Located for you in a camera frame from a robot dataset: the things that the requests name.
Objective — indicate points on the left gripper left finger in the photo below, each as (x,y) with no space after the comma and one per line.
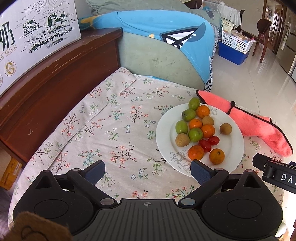
(84,182)

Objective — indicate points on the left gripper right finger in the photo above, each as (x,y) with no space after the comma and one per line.
(210,182)

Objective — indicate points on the small orange with spot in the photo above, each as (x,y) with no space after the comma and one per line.
(216,156)

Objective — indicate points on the red cherry tomato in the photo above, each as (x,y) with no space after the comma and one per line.
(205,145)
(213,140)

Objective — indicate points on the white ceramic plate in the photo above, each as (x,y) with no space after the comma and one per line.
(232,145)

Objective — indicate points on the brown longan on plate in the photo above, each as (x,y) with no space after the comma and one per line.
(182,140)

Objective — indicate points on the pink microfiber towel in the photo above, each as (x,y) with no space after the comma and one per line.
(250,124)

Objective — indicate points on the brown longan near gripper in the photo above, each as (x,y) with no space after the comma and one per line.
(225,128)

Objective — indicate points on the small orange tangerine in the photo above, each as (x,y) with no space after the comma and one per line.
(195,123)

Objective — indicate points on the green jujube fruit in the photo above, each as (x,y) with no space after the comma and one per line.
(181,127)

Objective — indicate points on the brown longan fruit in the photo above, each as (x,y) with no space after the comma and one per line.
(207,120)

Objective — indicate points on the dark green jujube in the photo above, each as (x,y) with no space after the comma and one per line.
(188,115)

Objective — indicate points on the orange tangerine at rim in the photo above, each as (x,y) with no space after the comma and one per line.
(203,111)

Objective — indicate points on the yellow cardboard box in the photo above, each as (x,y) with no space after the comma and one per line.
(10,173)

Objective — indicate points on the brown plush sleeve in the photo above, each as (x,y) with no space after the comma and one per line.
(29,226)

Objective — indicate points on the green jujube at top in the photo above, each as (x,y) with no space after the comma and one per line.
(194,103)

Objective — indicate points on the blue plastic bin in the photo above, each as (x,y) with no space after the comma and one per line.
(231,54)

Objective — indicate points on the white plastic basket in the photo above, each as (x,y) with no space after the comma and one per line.
(236,43)

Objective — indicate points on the green sofa cushion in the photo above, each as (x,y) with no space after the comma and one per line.
(151,57)

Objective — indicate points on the blue sailboat blanket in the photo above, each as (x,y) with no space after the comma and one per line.
(189,33)

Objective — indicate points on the houndstooth sofa cover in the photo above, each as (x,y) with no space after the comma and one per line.
(217,35)

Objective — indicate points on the wooden chair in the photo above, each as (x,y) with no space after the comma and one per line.
(263,27)

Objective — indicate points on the white milk carton box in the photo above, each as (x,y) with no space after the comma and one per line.
(32,31)

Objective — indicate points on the pale green pillow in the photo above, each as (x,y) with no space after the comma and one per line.
(103,7)

